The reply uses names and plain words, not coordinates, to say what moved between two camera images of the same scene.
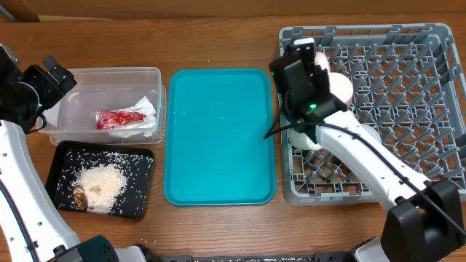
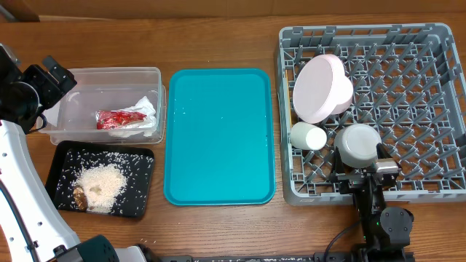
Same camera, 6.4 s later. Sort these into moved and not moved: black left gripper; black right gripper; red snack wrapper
Moved: black right gripper
Not moved: black left gripper; red snack wrapper
